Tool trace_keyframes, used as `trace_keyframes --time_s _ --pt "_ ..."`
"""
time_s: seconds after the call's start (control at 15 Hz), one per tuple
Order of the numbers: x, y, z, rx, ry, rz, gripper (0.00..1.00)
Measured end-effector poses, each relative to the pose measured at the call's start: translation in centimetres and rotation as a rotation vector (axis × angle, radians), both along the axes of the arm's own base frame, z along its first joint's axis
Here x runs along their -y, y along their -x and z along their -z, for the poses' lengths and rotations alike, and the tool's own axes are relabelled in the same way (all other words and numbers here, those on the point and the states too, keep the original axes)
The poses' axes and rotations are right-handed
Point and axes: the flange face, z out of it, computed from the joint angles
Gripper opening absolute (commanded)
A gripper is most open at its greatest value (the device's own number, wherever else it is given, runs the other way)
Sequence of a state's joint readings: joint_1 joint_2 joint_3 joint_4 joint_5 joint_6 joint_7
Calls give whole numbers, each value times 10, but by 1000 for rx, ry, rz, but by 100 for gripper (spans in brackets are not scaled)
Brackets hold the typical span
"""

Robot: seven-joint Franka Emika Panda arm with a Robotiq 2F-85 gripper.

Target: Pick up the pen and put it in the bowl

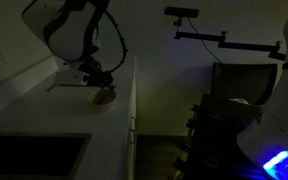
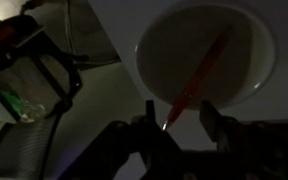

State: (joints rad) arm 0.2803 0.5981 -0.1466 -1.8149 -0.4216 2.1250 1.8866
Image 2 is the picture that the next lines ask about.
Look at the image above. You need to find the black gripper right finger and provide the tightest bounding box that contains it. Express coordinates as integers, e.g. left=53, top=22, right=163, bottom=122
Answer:
left=199, top=99, right=252, bottom=151

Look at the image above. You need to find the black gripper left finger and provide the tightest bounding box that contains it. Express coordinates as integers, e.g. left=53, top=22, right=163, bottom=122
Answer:
left=130, top=99, right=186, bottom=164

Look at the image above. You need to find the red pen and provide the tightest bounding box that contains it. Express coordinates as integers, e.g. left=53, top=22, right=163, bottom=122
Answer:
left=161, top=25, right=234, bottom=132

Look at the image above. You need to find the white round bowl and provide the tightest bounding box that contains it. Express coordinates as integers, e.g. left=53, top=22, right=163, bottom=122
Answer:
left=134, top=2, right=279, bottom=112

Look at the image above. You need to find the grey mesh office chair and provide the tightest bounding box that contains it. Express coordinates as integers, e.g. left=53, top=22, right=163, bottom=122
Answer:
left=0, top=112, right=64, bottom=180

